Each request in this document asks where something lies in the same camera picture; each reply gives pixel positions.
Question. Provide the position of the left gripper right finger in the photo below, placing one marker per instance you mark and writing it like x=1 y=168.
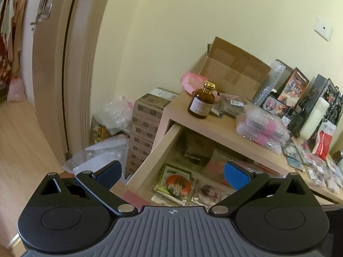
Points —
x=279 y=215

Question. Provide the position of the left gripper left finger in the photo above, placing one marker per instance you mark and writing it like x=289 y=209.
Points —
x=68 y=215

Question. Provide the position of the wooden drawer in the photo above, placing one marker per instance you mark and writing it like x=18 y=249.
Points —
x=200 y=151

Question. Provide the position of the wooden side table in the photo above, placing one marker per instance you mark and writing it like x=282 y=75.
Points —
x=241 y=136

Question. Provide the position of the dark haired anime badge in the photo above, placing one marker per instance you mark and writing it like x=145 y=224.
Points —
x=207 y=195

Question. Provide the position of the red white snack pouch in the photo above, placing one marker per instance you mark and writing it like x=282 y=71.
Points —
x=323 y=139

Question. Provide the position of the pink wrapped plastic packet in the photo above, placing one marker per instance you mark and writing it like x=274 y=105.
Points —
x=261 y=127

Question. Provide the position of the red haired anime badge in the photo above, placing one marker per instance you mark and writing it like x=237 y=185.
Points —
x=175 y=184

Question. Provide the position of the anime badge box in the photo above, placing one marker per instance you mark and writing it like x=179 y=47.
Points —
x=275 y=107

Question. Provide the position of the white plastic bags pile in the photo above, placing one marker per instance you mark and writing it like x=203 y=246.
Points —
x=109 y=137

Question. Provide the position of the white cylindrical bottle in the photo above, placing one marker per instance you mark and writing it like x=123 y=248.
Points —
x=314 y=118

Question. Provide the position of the red anime poster card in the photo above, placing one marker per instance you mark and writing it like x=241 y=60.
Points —
x=294 y=88

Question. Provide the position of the stack of brown cartons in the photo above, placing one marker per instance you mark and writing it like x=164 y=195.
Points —
x=146 y=117

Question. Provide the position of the amber bottle gold cap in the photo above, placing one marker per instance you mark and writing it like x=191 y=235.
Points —
x=202 y=101

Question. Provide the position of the bubble wrap roll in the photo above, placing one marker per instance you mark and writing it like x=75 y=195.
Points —
x=277 y=70

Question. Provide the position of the brown cardboard box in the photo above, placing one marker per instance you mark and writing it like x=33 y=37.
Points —
x=234 y=70

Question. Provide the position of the pink plastic bag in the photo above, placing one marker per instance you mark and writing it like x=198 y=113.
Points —
x=191 y=82

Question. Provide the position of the white wall switch plate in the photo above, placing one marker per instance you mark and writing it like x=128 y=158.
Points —
x=323 y=29

